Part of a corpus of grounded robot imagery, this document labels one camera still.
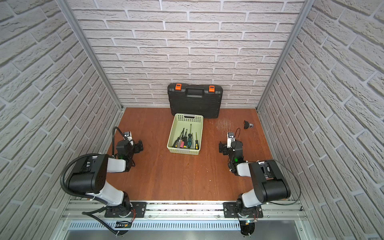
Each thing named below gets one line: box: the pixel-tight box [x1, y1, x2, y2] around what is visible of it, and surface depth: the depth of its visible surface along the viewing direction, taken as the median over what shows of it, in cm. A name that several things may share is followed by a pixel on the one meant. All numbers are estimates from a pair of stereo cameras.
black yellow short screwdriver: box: [195, 132, 199, 150], surface depth 99 cm
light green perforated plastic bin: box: [167, 113, 204, 155], surface depth 106 cm
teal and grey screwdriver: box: [187, 123, 193, 149], surface depth 99 cm
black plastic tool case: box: [167, 83, 224, 119], surface depth 98 cm
